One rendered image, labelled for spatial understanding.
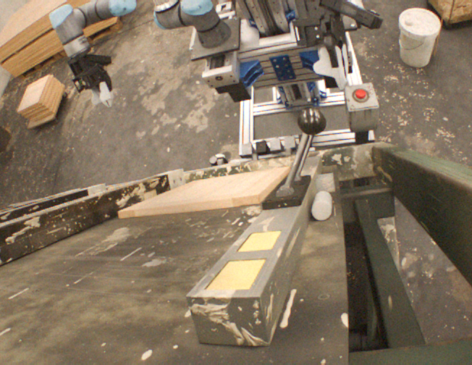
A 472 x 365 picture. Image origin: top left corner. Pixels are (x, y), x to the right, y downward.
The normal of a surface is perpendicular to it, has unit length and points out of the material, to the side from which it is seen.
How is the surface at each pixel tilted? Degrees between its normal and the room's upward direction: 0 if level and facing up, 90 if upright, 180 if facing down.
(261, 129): 0
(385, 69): 0
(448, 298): 0
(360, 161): 30
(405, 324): 60
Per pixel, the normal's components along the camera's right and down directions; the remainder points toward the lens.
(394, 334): -0.18, -0.98
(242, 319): -0.30, 0.17
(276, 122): -0.35, -0.35
